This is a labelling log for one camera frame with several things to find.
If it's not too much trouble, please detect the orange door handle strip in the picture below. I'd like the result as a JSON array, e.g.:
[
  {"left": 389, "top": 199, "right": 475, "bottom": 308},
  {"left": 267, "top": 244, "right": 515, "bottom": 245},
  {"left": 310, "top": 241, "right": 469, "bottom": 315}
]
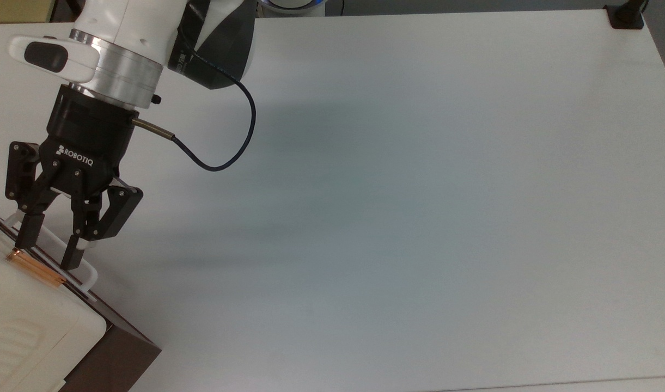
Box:
[{"left": 7, "top": 249, "right": 68, "bottom": 287}]

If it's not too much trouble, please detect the dark brown drawer box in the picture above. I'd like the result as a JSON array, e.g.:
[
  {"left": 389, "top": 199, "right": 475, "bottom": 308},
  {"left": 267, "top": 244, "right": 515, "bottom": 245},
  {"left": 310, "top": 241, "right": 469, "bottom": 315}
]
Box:
[{"left": 0, "top": 207, "right": 162, "bottom": 392}]

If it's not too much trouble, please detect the white drawer handle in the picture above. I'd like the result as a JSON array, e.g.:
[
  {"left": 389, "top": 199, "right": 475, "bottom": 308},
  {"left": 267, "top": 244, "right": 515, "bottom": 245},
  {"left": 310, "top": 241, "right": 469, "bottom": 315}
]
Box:
[{"left": 4, "top": 210, "right": 99, "bottom": 290}]

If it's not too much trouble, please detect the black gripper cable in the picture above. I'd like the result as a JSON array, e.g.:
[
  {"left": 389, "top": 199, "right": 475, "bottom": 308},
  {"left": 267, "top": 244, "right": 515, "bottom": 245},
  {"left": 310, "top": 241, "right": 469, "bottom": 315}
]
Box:
[{"left": 131, "top": 46, "right": 257, "bottom": 173}]

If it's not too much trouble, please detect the black stand base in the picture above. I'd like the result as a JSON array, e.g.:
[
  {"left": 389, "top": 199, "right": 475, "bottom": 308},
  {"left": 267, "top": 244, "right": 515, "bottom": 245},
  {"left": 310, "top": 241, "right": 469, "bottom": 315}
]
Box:
[{"left": 605, "top": 0, "right": 650, "bottom": 30}]

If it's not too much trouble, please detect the cream plastic cabinet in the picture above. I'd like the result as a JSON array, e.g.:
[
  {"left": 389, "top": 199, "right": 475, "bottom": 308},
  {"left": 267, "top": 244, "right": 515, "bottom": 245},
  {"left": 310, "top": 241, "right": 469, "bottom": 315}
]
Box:
[{"left": 0, "top": 210, "right": 107, "bottom": 392}]

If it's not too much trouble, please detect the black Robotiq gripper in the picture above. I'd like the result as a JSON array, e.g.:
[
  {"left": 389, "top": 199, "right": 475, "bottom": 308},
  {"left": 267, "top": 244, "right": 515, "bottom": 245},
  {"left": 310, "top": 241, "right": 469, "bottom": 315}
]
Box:
[{"left": 4, "top": 84, "right": 144, "bottom": 271}]

